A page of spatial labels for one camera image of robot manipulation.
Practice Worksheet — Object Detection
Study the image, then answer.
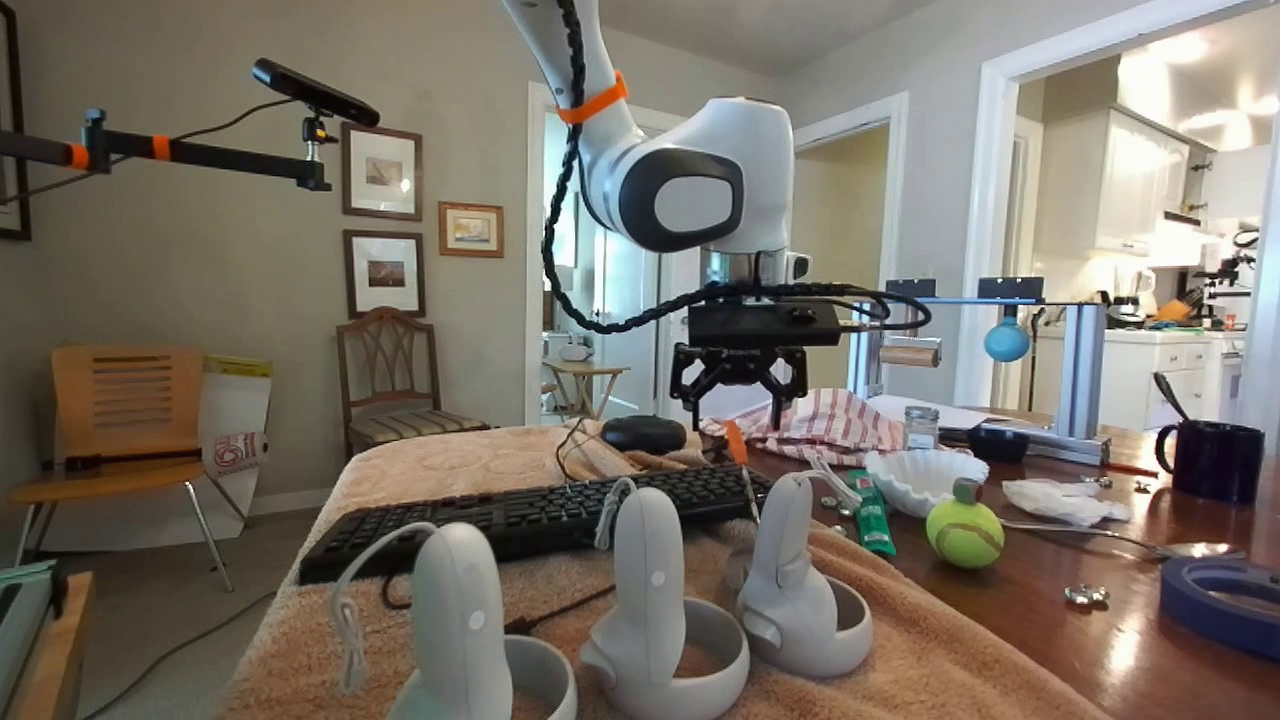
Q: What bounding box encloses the small framed picture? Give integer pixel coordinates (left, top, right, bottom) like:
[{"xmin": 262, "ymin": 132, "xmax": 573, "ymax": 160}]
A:
[{"xmin": 439, "ymin": 198, "xmax": 504, "ymax": 258}]

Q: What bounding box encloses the green snack stick packet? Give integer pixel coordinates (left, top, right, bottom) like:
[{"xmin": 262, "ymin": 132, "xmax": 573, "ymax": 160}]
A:
[{"xmin": 849, "ymin": 471, "xmax": 896, "ymax": 561}]

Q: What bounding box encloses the small glass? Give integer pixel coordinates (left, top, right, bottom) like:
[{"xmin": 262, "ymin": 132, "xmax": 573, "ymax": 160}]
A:
[{"xmin": 903, "ymin": 404, "xmax": 940, "ymax": 452}]

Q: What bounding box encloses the black USB cable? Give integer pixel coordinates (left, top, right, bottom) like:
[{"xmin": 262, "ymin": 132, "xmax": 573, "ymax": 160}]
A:
[{"xmin": 377, "ymin": 570, "xmax": 622, "ymax": 640}]

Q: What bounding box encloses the small side table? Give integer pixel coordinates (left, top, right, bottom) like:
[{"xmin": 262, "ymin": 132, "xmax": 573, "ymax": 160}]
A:
[{"xmin": 548, "ymin": 358, "xmax": 625, "ymax": 419}]

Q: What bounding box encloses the white VR controller far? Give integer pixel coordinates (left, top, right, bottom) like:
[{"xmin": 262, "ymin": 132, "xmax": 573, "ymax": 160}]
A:
[{"xmin": 330, "ymin": 521, "xmax": 582, "ymax": 720}]

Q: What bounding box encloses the tan towel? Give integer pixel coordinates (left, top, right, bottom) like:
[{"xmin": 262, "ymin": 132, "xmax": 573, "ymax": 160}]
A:
[{"xmin": 215, "ymin": 476, "xmax": 1105, "ymax": 720}]

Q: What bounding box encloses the green tennis ball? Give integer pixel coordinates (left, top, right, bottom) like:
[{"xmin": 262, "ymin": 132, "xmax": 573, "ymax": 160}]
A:
[{"xmin": 925, "ymin": 481, "xmax": 1004, "ymax": 570}]

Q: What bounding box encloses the white crumpled napkin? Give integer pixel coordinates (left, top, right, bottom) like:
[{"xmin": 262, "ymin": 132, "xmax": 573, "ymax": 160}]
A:
[{"xmin": 1004, "ymin": 481, "xmax": 1133, "ymax": 528}]

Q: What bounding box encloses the black computer mouse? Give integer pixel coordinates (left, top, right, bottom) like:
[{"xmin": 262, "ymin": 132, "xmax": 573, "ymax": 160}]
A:
[{"xmin": 600, "ymin": 415, "xmax": 686, "ymax": 456}]

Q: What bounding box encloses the wooden slatted chair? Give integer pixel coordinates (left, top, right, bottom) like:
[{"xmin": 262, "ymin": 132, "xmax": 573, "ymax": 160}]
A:
[{"xmin": 4, "ymin": 342, "xmax": 234, "ymax": 581}]

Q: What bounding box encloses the metal spoon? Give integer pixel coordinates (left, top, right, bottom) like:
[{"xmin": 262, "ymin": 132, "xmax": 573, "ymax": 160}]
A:
[{"xmin": 1004, "ymin": 521, "xmax": 1235, "ymax": 561}]

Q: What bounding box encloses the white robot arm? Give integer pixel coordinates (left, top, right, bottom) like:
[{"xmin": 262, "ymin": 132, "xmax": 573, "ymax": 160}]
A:
[{"xmin": 497, "ymin": 0, "xmax": 839, "ymax": 419}]

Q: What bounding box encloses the upper framed picture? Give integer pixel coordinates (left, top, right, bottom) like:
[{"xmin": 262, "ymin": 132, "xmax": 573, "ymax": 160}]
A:
[{"xmin": 345, "ymin": 128, "xmax": 419, "ymax": 218}]

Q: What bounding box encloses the dark blue mug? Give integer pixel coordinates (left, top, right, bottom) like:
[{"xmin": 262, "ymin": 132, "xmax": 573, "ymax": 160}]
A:
[{"xmin": 1156, "ymin": 419, "xmax": 1266, "ymax": 506}]

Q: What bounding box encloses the lower framed picture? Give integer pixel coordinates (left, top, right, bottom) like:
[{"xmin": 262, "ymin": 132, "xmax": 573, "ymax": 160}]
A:
[{"xmin": 345, "ymin": 231, "xmax": 423, "ymax": 314}]

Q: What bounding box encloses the red striped cloth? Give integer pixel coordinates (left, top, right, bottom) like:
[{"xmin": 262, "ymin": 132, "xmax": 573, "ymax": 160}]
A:
[{"xmin": 706, "ymin": 389, "xmax": 903, "ymax": 467}]

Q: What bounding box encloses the fish slice orange handle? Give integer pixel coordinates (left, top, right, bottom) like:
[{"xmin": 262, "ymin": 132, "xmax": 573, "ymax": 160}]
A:
[{"xmin": 724, "ymin": 419, "xmax": 762, "ymax": 522}]

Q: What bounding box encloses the black camera on boom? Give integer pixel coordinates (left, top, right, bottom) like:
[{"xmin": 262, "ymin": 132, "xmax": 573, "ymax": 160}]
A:
[{"xmin": 0, "ymin": 55, "xmax": 379, "ymax": 190}]

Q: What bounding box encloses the white VR controller middle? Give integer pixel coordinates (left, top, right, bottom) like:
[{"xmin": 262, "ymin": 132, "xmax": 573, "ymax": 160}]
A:
[{"xmin": 582, "ymin": 488, "xmax": 752, "ymax": 720}]

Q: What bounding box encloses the white ruffled bowl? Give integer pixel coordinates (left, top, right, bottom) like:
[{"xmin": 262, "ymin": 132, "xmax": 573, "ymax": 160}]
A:
[{"xmin": 865, "ymin": 446, "xmax": 988, "ymax": 521}]

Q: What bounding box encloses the blue tape roll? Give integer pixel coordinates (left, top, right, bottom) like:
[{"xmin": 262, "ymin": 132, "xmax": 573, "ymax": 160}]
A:
[{"xmin": 1162, "ymin": 561, "xmax": 1280, "ymax": 658}]

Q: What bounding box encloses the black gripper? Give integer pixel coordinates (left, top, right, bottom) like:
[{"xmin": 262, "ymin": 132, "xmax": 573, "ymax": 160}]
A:
[{"xmin": 668, "ymin": 282, "xmax": 839, "ymax": 423}]

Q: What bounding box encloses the black keyboard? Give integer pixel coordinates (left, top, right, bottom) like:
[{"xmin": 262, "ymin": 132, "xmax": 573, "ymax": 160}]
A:
[{"xmin": 298, "ymin": 463, "xmax": 768, "ymax": 584}]

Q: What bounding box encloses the white paper bag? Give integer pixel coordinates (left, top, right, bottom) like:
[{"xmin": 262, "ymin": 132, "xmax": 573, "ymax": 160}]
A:
[{"xmin": 200, "ymin": 355, "xmax": 271, "ymax": 476}]

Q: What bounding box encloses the dark wooden armchair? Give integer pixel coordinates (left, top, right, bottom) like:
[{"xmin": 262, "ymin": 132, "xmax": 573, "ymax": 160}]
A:
[{"xmin": 336, "ymin": 307, "xmax": 485, "ymax": 452}]

